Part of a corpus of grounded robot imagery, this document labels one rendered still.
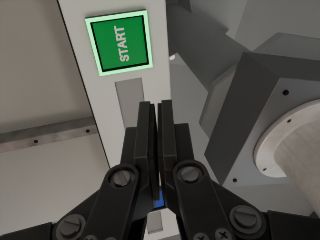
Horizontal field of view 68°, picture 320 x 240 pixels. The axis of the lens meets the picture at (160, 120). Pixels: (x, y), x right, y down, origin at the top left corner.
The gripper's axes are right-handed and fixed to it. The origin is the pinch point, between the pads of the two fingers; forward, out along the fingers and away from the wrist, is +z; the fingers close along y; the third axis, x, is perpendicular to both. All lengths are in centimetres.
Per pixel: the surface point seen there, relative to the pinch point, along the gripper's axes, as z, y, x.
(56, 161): 25.3, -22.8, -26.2
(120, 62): 14.6, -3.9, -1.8
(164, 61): 16.0, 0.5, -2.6
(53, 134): 23.0, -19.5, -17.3
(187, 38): 72, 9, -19
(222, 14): 119, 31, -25
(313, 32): 133, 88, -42
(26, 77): 25.7, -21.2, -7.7
